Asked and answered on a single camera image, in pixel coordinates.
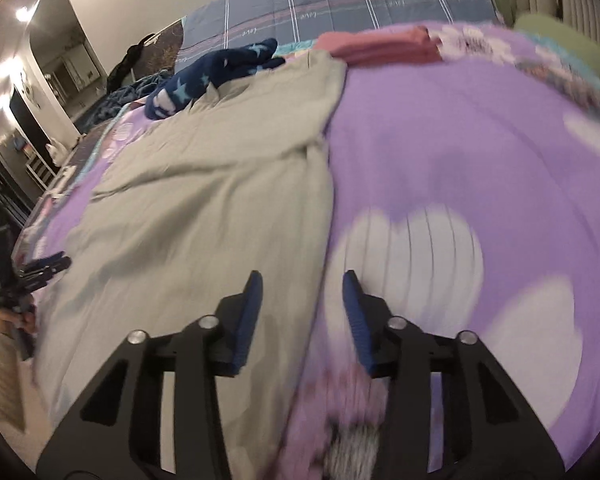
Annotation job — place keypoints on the blue plaid quilt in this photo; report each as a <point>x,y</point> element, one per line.
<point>225,24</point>

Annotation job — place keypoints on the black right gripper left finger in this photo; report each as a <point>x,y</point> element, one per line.
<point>152,411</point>

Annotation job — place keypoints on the black garment on bed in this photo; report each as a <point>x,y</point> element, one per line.
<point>123,72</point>

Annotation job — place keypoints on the beige grey cloth garment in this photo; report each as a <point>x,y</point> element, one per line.
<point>237,182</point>

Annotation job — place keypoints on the person's left hand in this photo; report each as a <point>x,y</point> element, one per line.
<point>22,317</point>

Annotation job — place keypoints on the beige knit sweater forearm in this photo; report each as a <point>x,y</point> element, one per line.
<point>11,406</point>

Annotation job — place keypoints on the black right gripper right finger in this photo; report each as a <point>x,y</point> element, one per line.
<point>452,411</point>

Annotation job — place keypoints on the dark teal knit blanket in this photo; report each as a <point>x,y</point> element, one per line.
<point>110,105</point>

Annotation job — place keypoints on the pink folded garment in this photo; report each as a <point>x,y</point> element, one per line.
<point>368,49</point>

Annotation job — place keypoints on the navy star pattern sock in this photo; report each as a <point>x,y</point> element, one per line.
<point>212,69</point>

